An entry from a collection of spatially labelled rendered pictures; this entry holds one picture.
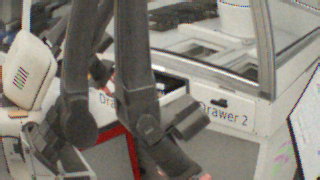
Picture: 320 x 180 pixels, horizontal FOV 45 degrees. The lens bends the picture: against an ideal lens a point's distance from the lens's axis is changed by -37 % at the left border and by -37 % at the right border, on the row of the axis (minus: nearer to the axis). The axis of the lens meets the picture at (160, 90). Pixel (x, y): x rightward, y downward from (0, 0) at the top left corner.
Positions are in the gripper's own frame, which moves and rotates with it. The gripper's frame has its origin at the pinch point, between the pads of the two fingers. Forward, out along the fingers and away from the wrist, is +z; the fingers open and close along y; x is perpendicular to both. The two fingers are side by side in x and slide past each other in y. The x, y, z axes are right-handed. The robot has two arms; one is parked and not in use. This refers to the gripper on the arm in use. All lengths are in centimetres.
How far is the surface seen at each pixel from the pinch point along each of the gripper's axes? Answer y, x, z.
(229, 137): 7.9, -28.5, 29.6
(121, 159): -12.8, 15.8, 36.5
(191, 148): 2.5, -9.6, 36.9
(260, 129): 11, -46, 23
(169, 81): 15.4, -2.1, 16.4
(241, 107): 13.8, -36.1, 15.9
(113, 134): -6.8, 15.0, 24.9
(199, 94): 13.7, -16.6, 15.8
